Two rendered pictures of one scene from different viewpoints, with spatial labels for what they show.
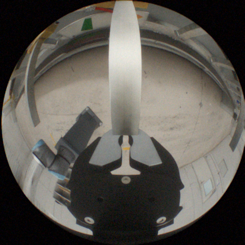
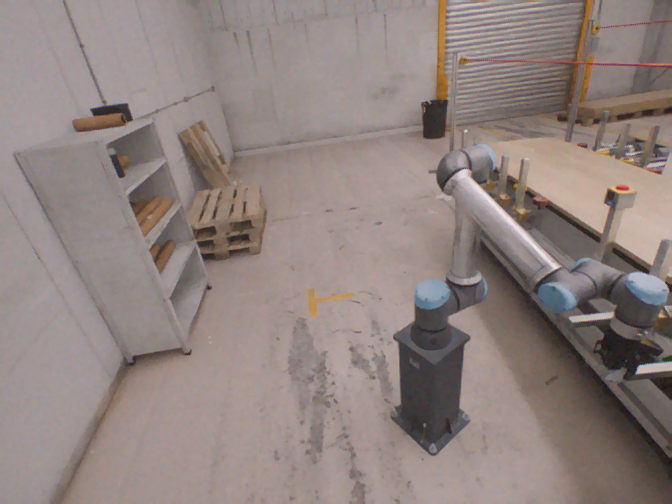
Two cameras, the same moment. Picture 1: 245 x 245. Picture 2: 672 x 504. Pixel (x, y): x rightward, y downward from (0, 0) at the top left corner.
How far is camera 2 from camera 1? 1.44 m
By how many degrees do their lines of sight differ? 64
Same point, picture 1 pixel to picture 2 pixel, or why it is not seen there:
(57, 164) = (452, 308)
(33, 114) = (581, 323)
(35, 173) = (473, 260)
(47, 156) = (469, 299)
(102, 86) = (535, 455)
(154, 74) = not seen: outside the picture
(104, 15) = not seen: outside the picture
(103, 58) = (610, 450)
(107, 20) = not seen: outside the picture
